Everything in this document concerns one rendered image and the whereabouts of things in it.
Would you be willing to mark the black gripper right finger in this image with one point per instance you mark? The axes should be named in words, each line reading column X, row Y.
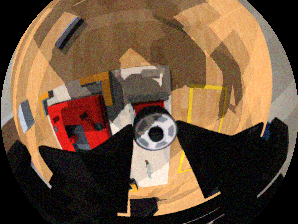
column 211, row 154

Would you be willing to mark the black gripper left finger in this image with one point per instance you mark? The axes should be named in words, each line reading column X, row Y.
column 105, row 167

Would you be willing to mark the yellow rectangular outline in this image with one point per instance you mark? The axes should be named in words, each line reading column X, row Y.
column 190, row 105

